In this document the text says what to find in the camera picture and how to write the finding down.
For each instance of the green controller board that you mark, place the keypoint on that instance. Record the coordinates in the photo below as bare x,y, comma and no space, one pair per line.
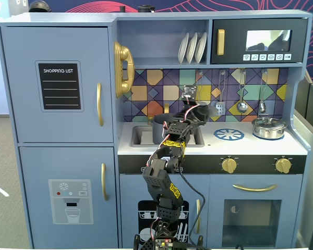
163,244

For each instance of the white toy plate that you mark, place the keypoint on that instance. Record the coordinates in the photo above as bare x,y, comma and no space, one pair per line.
191,48
183,49
200,47

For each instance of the gold stove knob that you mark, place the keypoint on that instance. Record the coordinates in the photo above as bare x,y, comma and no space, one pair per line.
283,165
229,165

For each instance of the black microwave door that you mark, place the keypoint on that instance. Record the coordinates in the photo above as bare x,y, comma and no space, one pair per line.
234,26

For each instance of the blue oven door with window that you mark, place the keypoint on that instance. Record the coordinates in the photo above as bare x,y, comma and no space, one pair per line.
216,187

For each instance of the large blue fridge door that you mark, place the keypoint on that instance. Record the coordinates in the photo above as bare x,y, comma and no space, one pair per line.
21,117

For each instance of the gold toy telephone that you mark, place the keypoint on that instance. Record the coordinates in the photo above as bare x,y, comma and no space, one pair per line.
125,57

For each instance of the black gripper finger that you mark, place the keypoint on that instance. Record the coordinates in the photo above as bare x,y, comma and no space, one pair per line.
201,105
198,124

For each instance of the gold toy faucet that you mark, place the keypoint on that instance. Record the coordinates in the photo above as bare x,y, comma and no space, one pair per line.
167,108

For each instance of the small black cylinder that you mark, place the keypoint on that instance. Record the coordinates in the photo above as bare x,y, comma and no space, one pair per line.
122,9

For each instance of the black round device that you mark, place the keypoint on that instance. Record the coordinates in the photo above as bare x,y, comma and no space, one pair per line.
145,9

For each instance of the small wrist camera board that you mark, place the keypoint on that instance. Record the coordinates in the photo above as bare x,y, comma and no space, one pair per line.
190,90

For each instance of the blue dishwasher door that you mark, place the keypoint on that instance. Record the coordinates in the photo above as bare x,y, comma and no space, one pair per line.
130,187

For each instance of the steel skimmer spoon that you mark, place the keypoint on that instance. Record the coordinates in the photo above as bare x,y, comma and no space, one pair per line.
199,73

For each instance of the blue door with dispenser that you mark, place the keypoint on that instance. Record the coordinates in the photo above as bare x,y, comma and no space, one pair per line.
41,161

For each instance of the shiny steel pot lid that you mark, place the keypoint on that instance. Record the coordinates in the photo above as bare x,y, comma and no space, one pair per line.
266,122

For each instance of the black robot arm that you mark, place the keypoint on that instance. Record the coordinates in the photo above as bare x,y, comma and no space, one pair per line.
159,182

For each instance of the gray toy sink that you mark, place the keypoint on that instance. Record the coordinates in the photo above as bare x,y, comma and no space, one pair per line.
135,135

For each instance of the gray ice dispenser panel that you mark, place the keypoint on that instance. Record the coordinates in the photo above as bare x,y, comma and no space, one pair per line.
60,208

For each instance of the steel slotted spatula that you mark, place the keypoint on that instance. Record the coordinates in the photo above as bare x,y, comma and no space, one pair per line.
220,109

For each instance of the black helmet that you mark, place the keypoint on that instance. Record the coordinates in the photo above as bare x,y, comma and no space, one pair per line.
39,6

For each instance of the black shopping list board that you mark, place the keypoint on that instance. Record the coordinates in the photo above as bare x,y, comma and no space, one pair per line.
60,91

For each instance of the blue toy kitchen cabinet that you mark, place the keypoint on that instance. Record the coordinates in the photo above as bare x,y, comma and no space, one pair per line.
67,18

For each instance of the steel ladle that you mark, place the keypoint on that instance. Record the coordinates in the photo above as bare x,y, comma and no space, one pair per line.
242,106

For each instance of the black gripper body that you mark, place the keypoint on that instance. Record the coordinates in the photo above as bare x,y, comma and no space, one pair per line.
203,112

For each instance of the gray plastic pot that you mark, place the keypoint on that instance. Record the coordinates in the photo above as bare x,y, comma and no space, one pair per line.
157,130

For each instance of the silver whisk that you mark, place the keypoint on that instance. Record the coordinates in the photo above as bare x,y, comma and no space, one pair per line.
262,106

